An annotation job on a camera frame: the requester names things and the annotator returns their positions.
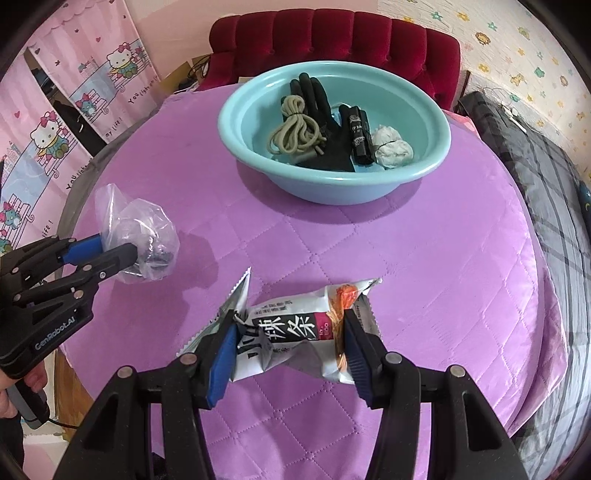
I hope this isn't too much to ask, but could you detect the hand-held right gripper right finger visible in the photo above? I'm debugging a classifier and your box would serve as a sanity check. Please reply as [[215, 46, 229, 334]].
[[344, 309, 529, 480]]

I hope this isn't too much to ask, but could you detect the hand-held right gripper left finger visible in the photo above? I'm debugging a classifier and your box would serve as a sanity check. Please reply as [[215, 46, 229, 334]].
[[65, 318, 241, 480]]

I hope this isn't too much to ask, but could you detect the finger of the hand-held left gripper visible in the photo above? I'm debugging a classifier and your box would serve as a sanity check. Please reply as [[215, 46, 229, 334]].
[[14, 243, 139, 306], [0, 234, 106, 287]]

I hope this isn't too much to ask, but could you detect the clear plastic bag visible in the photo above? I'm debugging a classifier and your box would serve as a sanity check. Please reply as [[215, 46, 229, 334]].
[[95, 183, 180, 283]]

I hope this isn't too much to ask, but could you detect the silver snack packet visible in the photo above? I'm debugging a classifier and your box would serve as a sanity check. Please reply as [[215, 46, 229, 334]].
[[178, 268, 384, 384]]

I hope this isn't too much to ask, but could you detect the white cloth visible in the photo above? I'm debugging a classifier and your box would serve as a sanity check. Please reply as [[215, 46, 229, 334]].
[[372, 124, 415, 169]]

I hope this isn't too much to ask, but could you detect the beige rope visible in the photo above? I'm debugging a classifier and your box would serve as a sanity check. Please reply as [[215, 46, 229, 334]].
[[267, 95, 329, 162]]

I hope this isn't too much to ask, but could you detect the teal plastic basin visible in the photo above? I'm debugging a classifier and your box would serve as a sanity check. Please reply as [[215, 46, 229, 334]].
[[218, 61, 452, 206]]

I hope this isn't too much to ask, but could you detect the person's left hand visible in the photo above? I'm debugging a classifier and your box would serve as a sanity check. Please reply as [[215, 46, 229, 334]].
[[0, 362, 49, 420]]

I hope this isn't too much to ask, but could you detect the grey table underlay cloth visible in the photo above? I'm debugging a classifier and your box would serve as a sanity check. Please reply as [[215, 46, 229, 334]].
[[60, 143, 122, 245]]

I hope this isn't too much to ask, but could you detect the purple quilted table cover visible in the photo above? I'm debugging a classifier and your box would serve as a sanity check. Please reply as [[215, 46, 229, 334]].
[[65, 83, 571, 480]]

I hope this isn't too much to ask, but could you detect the pink cartoon cat curtain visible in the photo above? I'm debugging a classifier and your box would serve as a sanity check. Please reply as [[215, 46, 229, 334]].
[[0, 51, 93, 252], [28, 0, 160, 146]]

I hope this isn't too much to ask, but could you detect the brown cardboard box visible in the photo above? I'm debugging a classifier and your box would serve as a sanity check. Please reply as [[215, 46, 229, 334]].
[[157, 54, 218, 95]]

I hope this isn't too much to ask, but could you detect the black work glove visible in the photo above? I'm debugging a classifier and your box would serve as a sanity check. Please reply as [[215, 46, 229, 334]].
[[289, 73, 356, 173]]

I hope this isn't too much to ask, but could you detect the grey plaid blanket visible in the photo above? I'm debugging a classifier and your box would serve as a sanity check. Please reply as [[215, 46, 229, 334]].
[[455, 91, 591, 480]]

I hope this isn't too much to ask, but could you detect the pink floral bedsheet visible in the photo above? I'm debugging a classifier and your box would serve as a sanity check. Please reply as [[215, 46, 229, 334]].
[[450, 111, 476, 134]]

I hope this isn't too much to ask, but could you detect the navy patterned pillow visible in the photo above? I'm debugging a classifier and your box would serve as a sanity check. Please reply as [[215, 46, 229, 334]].
[[577, 178, 591, 222]]

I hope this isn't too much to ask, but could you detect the white charger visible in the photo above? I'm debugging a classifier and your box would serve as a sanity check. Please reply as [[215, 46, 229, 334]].
[[505, 108, 528, 134]]

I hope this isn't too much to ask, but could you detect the red velvet tufted sofa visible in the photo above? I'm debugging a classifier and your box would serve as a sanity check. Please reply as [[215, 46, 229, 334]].
[[209, 10, 461, 112]]

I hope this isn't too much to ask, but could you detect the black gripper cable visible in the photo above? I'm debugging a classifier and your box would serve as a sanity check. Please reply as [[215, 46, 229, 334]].
[[46, 415, 83, 438]]

